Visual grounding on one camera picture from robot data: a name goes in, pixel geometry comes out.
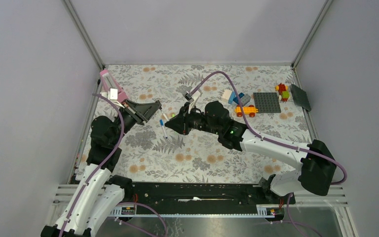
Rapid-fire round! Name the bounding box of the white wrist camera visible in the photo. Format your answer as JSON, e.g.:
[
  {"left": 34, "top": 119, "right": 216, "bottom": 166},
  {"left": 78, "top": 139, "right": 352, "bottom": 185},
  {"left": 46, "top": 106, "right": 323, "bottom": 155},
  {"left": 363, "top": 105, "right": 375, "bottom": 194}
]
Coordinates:
[
  {"left": 100, "top": 88, "right": 124, "bottom": 108},
  {"left": 184, "top": 90, "right": 202, "bottom": 113}
]

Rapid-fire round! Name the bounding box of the white and blue brick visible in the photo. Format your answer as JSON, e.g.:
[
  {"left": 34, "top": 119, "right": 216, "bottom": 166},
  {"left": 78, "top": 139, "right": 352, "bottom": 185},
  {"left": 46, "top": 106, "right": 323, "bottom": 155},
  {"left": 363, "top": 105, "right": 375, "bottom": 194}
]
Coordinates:
[{"left": 221, "top": 89, "right": 236, "bottom": 104}]

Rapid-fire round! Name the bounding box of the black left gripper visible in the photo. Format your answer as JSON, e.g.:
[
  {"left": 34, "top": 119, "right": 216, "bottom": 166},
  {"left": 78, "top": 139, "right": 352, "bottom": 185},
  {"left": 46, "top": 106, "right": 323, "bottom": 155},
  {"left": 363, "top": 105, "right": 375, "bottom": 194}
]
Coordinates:
[{"left": 110, "top": 98, "right": 161, "bottom": 146}]

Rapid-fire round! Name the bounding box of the white pen dark tip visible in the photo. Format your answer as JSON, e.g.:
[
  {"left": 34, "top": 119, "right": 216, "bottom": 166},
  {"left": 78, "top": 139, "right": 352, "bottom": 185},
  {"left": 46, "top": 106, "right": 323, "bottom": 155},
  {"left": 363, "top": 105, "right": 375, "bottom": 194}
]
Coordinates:
[{"left": 159, "top": 119, "right": 168, "bottom": 139}]

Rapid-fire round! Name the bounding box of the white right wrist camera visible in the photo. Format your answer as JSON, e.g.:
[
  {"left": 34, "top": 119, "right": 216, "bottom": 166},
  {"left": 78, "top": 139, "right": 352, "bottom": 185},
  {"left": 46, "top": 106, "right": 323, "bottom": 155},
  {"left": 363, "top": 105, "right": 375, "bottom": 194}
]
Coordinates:
[{"left": 184, "top": 90, "right": 202, "bottom": 113}]

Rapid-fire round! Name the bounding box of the floral table mat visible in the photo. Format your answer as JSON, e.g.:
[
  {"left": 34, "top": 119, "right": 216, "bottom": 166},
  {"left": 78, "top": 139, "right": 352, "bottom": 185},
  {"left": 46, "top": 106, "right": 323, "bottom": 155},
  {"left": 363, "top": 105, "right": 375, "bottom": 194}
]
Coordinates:
[{"left": 107, "top": 65, "right": 294, "bottom": 184}]

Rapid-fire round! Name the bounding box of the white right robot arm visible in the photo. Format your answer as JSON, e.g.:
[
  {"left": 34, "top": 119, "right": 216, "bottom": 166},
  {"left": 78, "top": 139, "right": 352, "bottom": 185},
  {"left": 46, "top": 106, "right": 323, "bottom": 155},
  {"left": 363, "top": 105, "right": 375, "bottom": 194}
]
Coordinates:
[{"left": 165, "top": 101, "right": 336, "bottom": 203}]

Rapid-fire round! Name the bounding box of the grey toy brick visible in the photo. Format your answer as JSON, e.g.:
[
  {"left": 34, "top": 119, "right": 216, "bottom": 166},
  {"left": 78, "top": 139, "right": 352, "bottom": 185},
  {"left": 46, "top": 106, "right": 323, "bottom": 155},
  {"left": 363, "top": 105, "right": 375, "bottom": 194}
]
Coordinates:
[{"left": 240, "top": 94, "right": 251, "bottom": 107}]

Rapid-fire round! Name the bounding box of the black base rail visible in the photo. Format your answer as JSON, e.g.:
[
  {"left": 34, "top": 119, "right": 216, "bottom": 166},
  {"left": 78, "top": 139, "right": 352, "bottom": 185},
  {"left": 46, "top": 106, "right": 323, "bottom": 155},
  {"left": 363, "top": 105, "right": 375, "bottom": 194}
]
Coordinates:
[{"left": 119, "top": 182, "right": 296, "bottom": 211}]

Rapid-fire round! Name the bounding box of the dark grey lego plate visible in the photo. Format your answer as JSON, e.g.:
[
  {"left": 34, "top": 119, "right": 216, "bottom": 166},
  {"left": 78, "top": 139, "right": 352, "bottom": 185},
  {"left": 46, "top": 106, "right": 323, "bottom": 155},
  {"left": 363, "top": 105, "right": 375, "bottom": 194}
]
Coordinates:
[{"left": 290, "top": 84, "right": 311, "bottom": 112}]

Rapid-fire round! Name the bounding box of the white cable duct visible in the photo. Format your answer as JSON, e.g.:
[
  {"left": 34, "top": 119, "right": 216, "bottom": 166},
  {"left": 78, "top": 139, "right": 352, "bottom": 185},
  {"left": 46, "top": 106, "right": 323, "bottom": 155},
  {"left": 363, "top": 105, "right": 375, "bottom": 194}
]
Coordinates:
[{"left": 107, "top": 202, "right": 277, "bottom": 218}]

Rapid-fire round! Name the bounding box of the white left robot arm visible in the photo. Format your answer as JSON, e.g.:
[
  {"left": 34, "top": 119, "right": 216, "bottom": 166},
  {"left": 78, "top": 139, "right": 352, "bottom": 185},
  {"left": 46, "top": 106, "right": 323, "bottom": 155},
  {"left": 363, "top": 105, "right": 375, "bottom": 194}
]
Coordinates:
[{"left": 40, "top": 99, "right": 161, "bottom": 237}]

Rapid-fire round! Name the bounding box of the pink metronome box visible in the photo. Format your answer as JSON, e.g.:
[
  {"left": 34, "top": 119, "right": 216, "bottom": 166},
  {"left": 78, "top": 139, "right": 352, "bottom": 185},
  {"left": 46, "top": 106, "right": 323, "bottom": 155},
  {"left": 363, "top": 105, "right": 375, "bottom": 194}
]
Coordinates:
[{"left": 100, "top": 70, "right": 129, "bottom": 103}]

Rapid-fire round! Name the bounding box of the red yellow green brick stack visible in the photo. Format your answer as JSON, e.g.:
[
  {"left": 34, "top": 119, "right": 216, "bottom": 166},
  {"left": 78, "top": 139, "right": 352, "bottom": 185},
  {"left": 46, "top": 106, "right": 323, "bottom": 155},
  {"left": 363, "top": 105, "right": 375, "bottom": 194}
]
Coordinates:
[{"left": 275, "top": 83, "right": 290, "bottom": 102}]

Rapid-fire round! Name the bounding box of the orange toy car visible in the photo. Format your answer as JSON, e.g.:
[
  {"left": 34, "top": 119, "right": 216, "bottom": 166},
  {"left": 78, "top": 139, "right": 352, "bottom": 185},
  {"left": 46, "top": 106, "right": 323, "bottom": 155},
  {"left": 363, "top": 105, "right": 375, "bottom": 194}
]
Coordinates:
[{"left": 234, "top": 105, "right": 259, "bottom": 118}]

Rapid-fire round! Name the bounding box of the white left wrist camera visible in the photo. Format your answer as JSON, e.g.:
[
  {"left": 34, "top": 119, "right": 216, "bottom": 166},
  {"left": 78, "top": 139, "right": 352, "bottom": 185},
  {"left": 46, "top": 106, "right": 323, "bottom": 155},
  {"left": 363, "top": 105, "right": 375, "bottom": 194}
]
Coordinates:
[{"left": 100, "top": 88, "right": 124, "bottom": 108}]

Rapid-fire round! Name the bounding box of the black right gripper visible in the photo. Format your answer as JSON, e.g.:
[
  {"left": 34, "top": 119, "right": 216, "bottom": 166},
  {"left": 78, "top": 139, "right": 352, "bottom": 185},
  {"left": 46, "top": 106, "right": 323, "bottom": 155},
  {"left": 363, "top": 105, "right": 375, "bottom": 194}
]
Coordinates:
[{"left": 165, "top": 102, "right": 221, "bottom": 135}]

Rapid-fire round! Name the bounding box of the grey lego baseplate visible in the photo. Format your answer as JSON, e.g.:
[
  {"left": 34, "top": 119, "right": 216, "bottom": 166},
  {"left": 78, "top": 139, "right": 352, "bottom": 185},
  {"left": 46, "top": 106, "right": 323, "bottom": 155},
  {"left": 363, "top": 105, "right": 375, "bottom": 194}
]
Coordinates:
[{"left": 253, "top": 92, "right": 281, "bottom": 114}]

